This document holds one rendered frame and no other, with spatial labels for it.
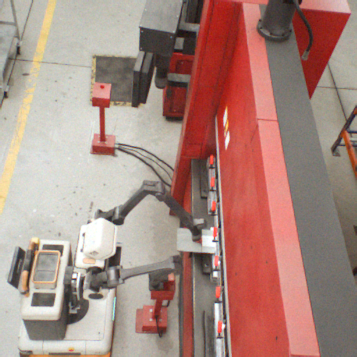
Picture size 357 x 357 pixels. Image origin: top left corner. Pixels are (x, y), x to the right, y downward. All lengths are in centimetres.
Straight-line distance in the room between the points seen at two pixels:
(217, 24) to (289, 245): 163
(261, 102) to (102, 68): 384
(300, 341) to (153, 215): 304
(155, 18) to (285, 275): 211
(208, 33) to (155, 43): 42
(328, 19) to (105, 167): 270
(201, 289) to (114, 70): 344
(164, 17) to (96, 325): 228
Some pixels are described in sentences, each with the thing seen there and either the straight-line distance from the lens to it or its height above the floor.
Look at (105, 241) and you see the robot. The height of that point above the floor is 136.
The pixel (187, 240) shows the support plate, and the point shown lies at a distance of 324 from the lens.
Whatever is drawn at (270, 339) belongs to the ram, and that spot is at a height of 207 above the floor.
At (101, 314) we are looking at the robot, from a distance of 375.
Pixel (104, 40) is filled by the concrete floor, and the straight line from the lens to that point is 639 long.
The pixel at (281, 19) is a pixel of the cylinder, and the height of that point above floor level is 242.
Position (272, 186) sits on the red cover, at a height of 230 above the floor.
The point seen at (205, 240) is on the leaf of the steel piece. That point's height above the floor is 100.
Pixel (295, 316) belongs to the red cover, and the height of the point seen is 230.
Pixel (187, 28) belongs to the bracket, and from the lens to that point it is 371.
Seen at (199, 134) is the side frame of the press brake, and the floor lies 117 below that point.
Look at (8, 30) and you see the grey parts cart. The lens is 599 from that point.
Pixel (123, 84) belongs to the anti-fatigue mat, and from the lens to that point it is 571.
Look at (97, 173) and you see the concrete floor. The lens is 480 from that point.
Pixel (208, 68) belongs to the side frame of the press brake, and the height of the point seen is 180.
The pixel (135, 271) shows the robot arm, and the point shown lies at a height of 131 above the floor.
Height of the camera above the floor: 377
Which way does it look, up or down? 51 degrees down
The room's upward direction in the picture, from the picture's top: 11 degrees clockwise
